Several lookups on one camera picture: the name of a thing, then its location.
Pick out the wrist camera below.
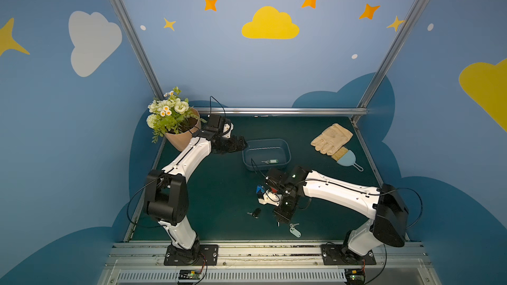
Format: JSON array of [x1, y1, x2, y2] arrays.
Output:
[[260, 191, 281, 207], [220, 120, 234, 139]]

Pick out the controller board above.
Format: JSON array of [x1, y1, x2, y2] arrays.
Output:
[[345, 269, 366, 285], [178, 270, 201, 282]]

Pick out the terracotta flower pot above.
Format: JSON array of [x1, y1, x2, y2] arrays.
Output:
[[165, 108, 201, 152]]

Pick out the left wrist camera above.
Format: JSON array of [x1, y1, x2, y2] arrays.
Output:
[[220, 120, 234, 139]]

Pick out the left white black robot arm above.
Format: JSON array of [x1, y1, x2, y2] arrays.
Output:
[[143, 114, 247, 265]]

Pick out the translucent blue storage box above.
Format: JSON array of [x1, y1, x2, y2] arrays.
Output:
[[242, 139, 292, 171]]

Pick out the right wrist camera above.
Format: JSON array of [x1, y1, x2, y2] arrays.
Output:
[[260, 191, 281, 207]]

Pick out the key with black tag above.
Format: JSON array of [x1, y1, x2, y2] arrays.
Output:
[[247, 208, 261, 219]]

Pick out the right controller board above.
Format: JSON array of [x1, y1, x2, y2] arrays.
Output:
[[345, 269, 366, 285]]

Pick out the white artificial flowers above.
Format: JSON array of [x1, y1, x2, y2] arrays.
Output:
[[146, 87, 206, 143]]

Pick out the key with green white tag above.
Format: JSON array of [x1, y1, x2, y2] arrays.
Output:
[[261, 159, 279, 164]]

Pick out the key with blue tag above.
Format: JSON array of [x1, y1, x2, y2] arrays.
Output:
[[256, 185, 265, 199]]

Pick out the beige work glove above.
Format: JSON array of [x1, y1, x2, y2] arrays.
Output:
[[310, 123, 353, 156]]

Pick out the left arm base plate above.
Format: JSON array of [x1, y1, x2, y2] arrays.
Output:
[[164, 244, 219, 266]]

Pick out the key with pale green tag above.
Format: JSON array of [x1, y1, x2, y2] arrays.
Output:
[[289, 223, 302, 238]]

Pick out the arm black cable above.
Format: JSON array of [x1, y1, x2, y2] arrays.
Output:
[[125, 96, 227, 230], [250, 158, 424, 285]]

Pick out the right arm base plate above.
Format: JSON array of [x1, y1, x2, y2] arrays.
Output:
[[320, 242, 376, 265]]

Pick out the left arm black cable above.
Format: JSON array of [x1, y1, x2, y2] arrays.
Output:
[[125, 96, 227, 230]]

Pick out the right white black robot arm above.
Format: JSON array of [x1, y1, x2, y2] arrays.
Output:
[[257, 166, 409, 265]]

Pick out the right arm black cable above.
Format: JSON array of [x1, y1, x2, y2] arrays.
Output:
[[250, 158, 424, 285]]

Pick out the left controller board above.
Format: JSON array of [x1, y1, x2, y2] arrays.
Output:
[[178, 270, 201, 282]]

